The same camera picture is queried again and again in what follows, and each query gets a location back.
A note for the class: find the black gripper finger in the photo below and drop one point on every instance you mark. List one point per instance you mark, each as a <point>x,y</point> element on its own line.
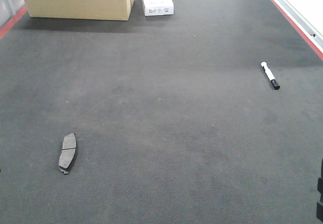
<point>319,206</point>

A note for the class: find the white conveyor side rail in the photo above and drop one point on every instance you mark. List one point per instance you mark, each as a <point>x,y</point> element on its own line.
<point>306,18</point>

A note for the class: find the grey brake pad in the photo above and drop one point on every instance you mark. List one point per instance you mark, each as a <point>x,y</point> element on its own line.
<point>68,153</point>

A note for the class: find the white black marker pen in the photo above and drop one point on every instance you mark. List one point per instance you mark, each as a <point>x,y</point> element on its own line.
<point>270,76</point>

